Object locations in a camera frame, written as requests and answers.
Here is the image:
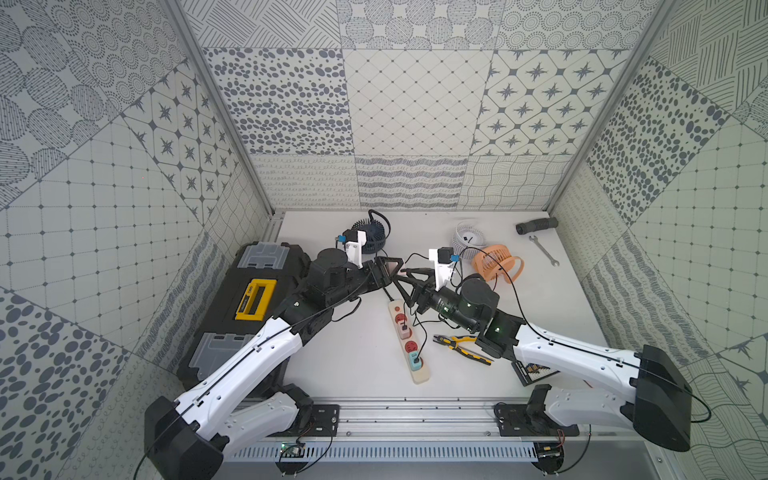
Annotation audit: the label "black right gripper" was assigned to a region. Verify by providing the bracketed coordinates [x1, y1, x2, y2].
[392, 267, 478, 334]

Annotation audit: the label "teal usb charger plug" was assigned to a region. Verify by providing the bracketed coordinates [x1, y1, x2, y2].
[408, 351, 423, 371]

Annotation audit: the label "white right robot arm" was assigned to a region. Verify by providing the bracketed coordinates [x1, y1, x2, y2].
[392, 269, 694, 452]

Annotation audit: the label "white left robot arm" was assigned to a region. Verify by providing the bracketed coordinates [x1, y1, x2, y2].
[143, 248, 403, 479]

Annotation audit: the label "dark blue desk fan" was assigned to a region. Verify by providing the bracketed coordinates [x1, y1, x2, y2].
[351, 209, 392, 255]

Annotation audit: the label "beige red power strip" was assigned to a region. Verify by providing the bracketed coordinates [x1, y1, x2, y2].
[388, 300, 431, 385]

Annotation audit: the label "orange desk fan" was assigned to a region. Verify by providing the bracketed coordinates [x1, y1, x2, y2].
[472, 244, 525, 284]

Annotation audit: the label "yellow black pliers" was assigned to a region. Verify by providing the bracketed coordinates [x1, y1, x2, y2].
[432, 334, 493, 366]

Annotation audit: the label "black yellow toolbox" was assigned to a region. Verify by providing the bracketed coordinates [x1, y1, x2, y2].
[177, 242, 310, 390]

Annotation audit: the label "silver wrench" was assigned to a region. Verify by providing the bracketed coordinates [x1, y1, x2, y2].
[528, 235, 560, 267]

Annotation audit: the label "black charging board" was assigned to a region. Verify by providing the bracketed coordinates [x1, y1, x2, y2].
[513, 361, 559, 386]

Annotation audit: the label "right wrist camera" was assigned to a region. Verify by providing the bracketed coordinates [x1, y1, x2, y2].
[428, 247, 460, 291]

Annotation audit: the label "black cylindrical handle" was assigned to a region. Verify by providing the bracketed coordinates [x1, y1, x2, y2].
[515, 218, 559, 235]

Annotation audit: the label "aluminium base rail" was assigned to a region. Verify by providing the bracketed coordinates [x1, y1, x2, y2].
[223, 399, 658, 471]

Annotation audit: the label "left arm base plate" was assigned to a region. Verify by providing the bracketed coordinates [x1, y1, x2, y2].
[280, 404, 341, 438]

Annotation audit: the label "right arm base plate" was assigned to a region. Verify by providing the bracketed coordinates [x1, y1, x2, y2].
[493, 402, 580, 437]

